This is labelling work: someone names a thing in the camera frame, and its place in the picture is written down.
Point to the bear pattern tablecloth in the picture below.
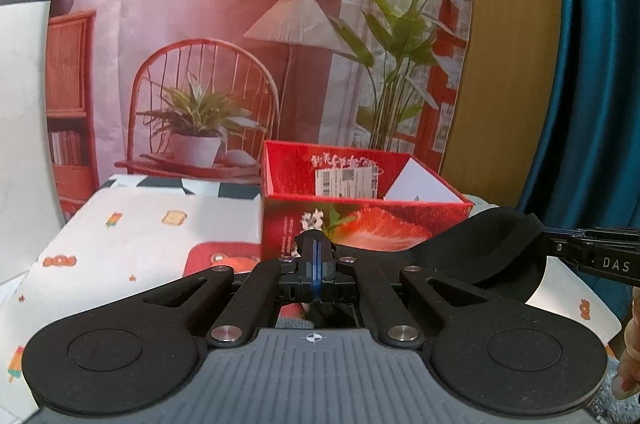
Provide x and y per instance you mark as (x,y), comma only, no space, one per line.
(130,237)

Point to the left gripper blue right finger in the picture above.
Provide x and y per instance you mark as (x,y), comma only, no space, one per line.
(324,265)

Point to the yellow wooden panel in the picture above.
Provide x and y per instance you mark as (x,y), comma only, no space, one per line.
(503,98)

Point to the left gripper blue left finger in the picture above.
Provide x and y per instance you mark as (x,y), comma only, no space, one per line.
(306,248)

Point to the printed living room backdrop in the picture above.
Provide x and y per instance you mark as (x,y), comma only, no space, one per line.
(380,74)

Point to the teal curtain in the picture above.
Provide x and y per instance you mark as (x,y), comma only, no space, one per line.
(586,168)

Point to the red strawberry cardboard box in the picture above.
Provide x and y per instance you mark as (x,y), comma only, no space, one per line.
(362,198)

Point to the person right hand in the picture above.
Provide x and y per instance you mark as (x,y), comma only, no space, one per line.
(626,381)

